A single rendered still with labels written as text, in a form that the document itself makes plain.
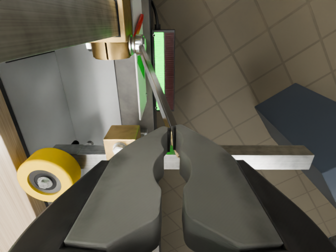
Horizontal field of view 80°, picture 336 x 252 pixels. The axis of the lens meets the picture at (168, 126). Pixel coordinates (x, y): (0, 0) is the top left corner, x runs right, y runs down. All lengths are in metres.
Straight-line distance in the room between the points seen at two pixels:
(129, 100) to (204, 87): 0.78
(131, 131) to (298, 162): 0.28
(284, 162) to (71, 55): 0.51
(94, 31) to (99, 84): 0.38
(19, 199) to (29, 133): 0.13
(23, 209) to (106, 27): 0.32
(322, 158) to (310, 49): 0.65
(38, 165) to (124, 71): 0.24
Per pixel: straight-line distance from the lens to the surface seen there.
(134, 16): 0.34
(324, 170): 0.86
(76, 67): 0.57
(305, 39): 1.33
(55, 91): 0.56
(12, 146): 0.36
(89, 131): 0.62
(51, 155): 0.34
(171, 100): 0.45
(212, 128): 1.30
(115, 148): 0.31
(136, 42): 0.27
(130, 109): 0.47
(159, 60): 0.43
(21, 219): 0.44
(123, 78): 0.45
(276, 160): 0.38
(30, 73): 0.49
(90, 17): 0.18
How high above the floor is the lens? 1.13
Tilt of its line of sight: 63 degrees down
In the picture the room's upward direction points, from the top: 179 degrees counter-clockwise
